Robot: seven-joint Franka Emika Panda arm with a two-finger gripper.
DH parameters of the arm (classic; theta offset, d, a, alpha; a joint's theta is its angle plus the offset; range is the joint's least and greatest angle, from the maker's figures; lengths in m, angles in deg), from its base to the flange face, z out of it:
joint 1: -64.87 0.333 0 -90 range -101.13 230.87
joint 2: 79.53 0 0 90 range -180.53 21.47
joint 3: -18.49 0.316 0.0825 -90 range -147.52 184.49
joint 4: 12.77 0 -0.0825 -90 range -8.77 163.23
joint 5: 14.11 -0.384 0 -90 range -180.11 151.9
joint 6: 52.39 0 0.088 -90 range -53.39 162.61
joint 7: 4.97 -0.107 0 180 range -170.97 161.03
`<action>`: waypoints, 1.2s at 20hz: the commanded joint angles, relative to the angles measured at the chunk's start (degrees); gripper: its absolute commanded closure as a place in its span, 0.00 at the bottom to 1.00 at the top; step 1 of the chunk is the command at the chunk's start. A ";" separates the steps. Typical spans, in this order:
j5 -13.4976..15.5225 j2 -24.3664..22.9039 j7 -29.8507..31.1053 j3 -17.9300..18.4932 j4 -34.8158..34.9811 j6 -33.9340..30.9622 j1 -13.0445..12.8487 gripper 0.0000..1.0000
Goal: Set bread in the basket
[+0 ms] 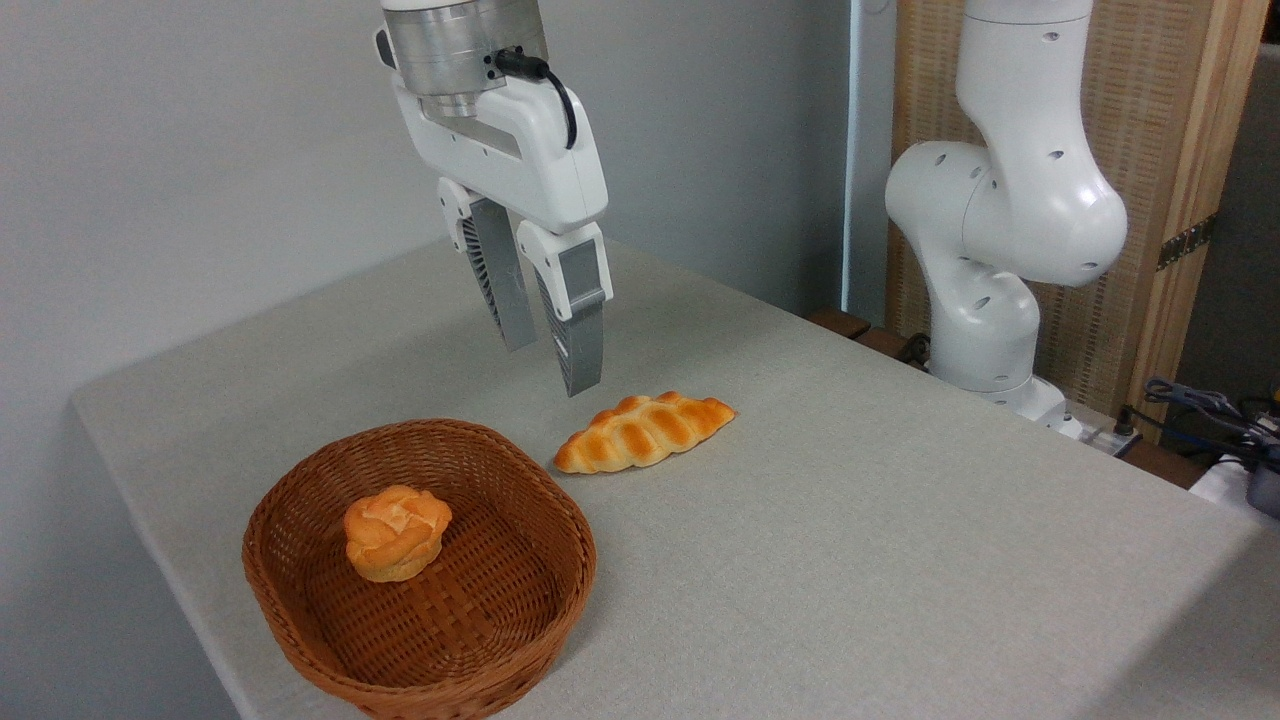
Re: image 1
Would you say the grey tablecloth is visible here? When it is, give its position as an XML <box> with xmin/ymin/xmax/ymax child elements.
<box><xmin>70</xmin><ymin>232</ymin><xmax>1280</xmax><ymax>720</ymax></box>

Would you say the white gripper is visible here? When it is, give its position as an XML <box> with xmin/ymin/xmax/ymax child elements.
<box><xmin>391</xmin><ymin>74</ymin><xmax>614</xmax><ymax>399</ymax></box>

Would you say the black cable bundle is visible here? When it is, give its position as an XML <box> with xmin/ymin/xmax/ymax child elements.
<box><xmin>1144</xmin><ymin>377</ymin><xmax>1280</xmax><ymax>463</ymax></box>

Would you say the round bread roll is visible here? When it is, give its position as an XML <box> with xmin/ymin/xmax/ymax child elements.
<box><xmin>343</xmin><ymin>484</ymin><xmax>454</xmax><ymax>585</ymax></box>

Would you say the brown wicker basket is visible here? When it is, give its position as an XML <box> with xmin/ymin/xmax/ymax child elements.
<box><xmin>241</xmin><ymin>417</ymin><xmax>599</xmax><ymax>720</ymax></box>

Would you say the long braided bread loaf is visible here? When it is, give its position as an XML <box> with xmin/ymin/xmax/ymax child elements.
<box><xmin>553</xmin><ymin>391</ymin><xmax>739</xmax><ymax>476</ymax></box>

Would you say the metal screen hinge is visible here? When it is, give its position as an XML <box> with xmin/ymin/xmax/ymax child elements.
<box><xmin>1156</xmin><ymin>212</ymin><xmax>1219</xmax><ymax>273</ymax></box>

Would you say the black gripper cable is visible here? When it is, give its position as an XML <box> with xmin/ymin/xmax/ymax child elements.
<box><xmin>491</xmin><ymin>47</ymin><xmax>580</xmax><ymax>152</ymax></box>

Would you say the dark grey box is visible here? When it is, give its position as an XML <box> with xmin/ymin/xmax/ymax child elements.
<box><xmin>1245</xmin><ymin>462</ymin><xmax>1280</xmax><ymax>520</ymax></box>

